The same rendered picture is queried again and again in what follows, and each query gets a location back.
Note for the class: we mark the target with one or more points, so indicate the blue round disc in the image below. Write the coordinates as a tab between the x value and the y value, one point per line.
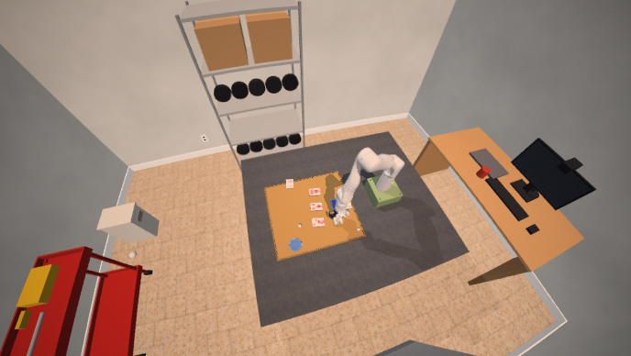
295	244

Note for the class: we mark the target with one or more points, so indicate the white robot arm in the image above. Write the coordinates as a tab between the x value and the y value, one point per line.
370	162

